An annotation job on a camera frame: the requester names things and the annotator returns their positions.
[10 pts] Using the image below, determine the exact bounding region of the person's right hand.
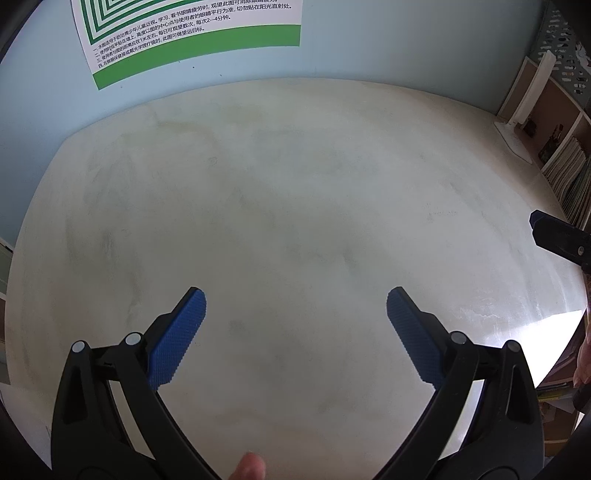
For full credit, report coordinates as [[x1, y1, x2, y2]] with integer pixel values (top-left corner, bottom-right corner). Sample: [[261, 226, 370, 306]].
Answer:
[[573, 323, 591, 388]]

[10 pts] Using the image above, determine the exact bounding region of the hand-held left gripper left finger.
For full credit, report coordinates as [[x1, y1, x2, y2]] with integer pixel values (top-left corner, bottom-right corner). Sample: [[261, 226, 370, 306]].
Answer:
[[51, 286, 218, 480]]

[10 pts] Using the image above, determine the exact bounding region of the white desk lamp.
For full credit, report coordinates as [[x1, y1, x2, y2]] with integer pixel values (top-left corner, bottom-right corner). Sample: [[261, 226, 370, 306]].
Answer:
[[494, 50, 555, 163]]

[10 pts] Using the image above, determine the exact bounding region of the grey file organizer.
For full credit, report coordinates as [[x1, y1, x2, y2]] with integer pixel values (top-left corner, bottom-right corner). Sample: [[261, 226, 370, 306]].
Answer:
[[529, 0, 591, 100]]

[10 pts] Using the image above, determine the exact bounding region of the row of thin books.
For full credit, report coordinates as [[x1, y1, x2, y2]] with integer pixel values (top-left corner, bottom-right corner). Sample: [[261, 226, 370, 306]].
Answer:
[[541, 136, 591, 227]]

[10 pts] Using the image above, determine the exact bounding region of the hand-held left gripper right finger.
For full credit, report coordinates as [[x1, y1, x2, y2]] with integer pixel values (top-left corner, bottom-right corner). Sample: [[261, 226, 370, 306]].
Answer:
[[373, 286, 546, 480]]

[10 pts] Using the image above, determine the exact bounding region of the green striped wall poster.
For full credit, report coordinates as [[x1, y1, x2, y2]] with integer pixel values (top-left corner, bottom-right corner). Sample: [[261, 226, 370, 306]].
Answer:
[[70, 0, 303, 90]]

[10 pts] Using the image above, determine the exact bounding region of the wooden bookshelf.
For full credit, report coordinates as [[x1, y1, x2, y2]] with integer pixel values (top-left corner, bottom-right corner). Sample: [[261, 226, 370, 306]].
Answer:
[[496, 55, 591, 416]]

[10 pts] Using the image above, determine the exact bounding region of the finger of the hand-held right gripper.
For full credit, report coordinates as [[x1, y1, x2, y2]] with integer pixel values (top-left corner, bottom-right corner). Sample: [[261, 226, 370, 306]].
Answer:
[[529, 209, 591, 273]]

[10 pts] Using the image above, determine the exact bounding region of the person's left hand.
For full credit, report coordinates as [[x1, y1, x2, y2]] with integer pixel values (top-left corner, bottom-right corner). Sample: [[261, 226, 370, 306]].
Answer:
[[228, 452, 267, 480]]

